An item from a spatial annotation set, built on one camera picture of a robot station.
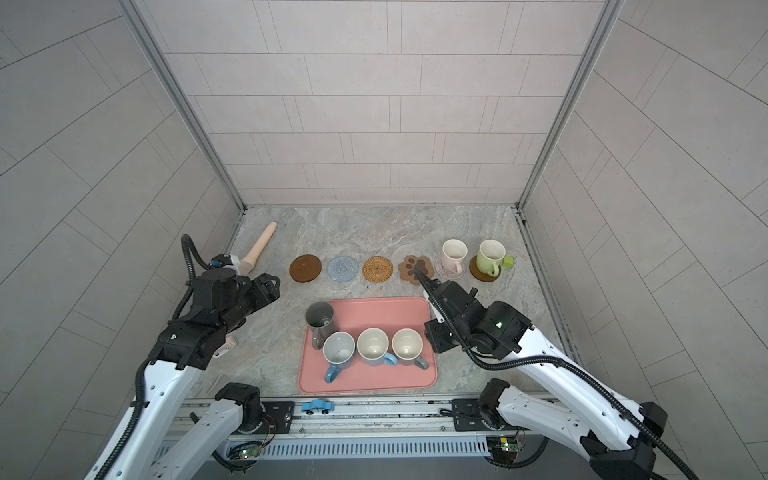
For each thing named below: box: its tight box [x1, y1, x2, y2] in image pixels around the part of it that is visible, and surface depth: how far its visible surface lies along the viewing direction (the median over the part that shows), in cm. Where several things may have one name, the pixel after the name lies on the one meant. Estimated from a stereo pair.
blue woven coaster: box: [326, 256, 359, 282], surface depth 101 cm
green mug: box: [476, 239, 506, 277], surface depth 93 cm
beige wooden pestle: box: [240, 221, 278, 275], surface depth 106 cm
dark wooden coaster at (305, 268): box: [289, 254, 322, 283], surface depth 101 cm
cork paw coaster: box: [398, 255, 435, 285], surface depth 101 cm
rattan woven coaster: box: [362, 256, 394, 284], surface depth 101 cm
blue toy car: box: [301, 399, 335, 415], surface depth 73 cm
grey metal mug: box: [305, 301, 338, 350], surface depth 80 cm
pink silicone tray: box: [299, 298, 438, 394], surface depth 78 cm
